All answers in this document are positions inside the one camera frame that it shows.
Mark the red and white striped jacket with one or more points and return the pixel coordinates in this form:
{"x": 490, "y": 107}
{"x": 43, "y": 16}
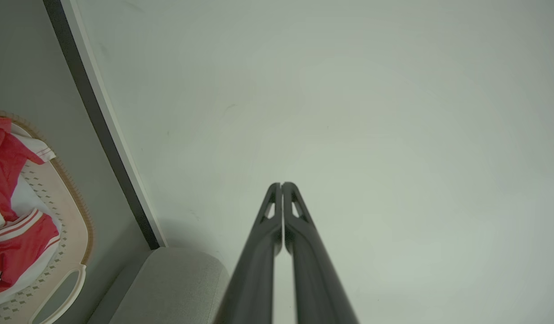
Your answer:
{"x": 15, "y": 252}

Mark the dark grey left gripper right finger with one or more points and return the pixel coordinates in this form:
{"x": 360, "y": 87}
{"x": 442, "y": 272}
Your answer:
{"x": 317, "y": 279}

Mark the grey fabric sofa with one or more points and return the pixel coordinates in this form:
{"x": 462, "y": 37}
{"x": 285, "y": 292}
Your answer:
{"x": 168, "y": 288}

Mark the cream laundry basket brown rim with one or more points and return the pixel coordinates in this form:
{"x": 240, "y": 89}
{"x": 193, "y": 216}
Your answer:
{"x": 74, "y": 234}

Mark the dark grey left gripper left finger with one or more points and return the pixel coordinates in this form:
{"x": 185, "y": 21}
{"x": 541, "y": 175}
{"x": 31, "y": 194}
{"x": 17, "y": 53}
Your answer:
{"x": 254, "y": 279}

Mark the white and black skirting board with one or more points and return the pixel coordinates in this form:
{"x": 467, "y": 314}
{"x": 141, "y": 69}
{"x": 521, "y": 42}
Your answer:
{"x": 105, "y": 130}

